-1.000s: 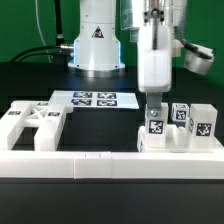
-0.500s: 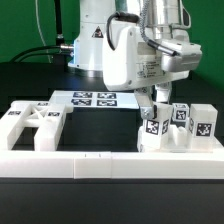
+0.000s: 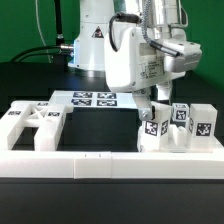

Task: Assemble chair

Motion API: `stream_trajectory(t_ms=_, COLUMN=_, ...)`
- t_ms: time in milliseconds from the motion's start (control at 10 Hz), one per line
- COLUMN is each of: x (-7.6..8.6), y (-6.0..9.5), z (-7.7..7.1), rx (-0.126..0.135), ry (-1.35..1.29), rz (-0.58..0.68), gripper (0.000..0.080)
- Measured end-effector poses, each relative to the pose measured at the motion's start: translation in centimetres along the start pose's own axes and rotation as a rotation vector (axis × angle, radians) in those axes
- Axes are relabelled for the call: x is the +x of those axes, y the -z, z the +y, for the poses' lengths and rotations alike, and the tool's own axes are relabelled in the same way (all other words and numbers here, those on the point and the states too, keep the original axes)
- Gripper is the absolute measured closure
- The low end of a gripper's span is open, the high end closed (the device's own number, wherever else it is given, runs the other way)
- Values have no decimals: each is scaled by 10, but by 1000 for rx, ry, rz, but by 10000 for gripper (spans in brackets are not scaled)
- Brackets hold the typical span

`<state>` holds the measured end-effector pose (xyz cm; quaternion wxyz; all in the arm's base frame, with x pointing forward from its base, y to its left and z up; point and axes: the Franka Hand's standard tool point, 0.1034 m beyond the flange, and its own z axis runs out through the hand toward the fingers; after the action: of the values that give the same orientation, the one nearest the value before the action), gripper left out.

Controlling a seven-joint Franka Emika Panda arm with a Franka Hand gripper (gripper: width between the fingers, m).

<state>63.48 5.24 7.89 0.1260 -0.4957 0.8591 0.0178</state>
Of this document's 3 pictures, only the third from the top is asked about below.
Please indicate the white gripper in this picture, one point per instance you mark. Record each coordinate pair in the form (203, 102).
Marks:
(136, 65)

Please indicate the white chair seat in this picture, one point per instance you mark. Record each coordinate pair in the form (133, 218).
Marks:
(175, 140)

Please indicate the white chair back frame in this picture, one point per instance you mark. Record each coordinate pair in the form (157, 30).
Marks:
(47, 118)

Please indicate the white tagged cube right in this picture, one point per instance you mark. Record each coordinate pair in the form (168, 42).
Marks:
(180, 112)

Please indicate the black vertical pole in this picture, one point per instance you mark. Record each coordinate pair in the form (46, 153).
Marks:
(59, 31)

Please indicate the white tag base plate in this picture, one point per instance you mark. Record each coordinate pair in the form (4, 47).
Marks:
(91, 99)

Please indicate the white U-shaped fence frame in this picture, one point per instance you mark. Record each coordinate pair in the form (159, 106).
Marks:
(24, 162)

